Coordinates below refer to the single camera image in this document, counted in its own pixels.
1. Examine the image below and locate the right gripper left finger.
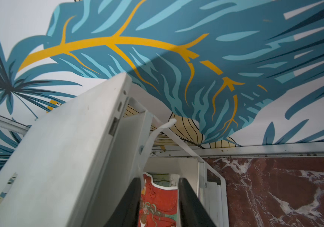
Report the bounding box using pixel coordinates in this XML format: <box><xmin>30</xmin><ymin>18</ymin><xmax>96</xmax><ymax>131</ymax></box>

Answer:
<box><xmin>104</xmin><ymin>177</ymin><xmax>142</xmax><ymax>227</ymax></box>

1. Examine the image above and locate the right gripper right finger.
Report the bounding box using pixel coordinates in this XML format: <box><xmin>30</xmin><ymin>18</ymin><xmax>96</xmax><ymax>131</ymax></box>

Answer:
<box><xmin>178</xmin><ymin>178</ymin><xmax>216</xmax><ymax>227</ymax></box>

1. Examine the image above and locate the silver laptop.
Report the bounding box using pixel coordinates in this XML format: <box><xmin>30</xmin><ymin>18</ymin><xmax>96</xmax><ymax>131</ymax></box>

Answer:
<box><xmin>0</xmin><ymin>72</ymin><xmax>133</xmax><ymax>227</ymax></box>

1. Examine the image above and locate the colourful illustrated book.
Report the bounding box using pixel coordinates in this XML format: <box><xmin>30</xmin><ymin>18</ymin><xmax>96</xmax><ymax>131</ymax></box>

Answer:
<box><xmin>138</xmin><ymin>173</ymin><xmax>178</xmax><ymax>227</ymax></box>

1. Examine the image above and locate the white metal shelf rack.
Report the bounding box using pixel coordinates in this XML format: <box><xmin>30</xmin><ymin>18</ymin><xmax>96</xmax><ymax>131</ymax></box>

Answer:
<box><xmin>82</xmin><ymin>97</ymin><xmax>230</xmax><ymax>227</ymax></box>

